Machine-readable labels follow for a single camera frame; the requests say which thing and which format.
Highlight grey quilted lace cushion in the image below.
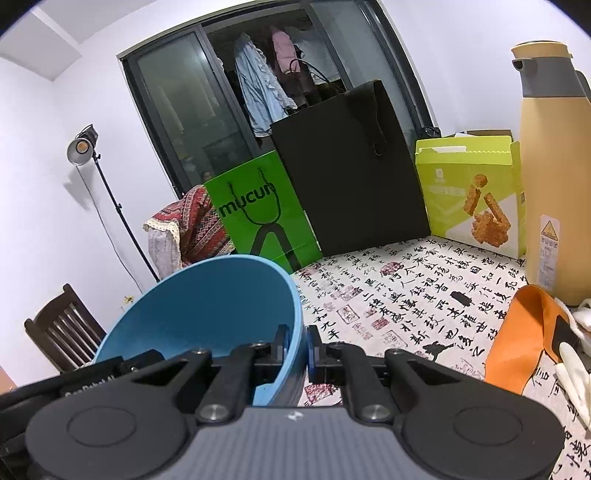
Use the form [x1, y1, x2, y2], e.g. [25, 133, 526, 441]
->
[143, 217, 183, 278]

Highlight yellow-green snack box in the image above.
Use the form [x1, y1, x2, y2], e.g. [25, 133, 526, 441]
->
[414, 129, 527, 259]

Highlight dark sliding glass door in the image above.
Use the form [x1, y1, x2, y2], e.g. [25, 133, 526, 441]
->
[117, 0, 435, 195]

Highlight yellow thermos jug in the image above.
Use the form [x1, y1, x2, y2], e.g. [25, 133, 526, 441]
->
[511, 41, 591, 306]

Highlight calligraphy print tablecloth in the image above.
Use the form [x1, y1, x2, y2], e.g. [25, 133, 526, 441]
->
[291, 233, 591, 480]

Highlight white gloves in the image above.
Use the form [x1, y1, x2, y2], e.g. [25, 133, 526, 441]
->
[551, 298, 591, 430]

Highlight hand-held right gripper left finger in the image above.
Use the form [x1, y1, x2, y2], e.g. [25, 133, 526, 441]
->
[122, 324, 291, 423]

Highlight hanging blue shirt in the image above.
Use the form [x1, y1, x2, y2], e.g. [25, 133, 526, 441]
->
[234, 37, 298, 138]

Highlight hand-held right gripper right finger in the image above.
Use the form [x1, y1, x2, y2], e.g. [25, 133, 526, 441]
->
[307, 325, 467, 423]

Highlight hanging white garment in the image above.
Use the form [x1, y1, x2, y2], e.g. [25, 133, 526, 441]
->
[293, 32, 342, 86]

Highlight black paper bag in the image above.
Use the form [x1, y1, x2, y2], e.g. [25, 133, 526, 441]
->
[270, 58, 432, 257]

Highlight blue bowl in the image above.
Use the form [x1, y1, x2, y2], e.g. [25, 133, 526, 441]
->
[93, 255, 309, 408]

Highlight green paper bag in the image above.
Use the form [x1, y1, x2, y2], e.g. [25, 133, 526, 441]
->
[203, 150, 322, 274]

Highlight studio light on stand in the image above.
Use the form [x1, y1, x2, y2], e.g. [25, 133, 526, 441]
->
[67, 124, 160, 283]

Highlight hanging pink garment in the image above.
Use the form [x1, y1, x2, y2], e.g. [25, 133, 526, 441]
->
[270, 28, 301, 77]

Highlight dark wooden chair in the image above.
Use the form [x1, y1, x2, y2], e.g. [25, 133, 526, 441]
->
[24, 284, 107, 374]

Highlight orange pouch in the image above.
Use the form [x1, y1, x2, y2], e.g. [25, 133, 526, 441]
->
[484, 285, 580, 395]

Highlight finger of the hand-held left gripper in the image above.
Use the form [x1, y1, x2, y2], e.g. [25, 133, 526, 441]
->
[121, 349, 166, 374]

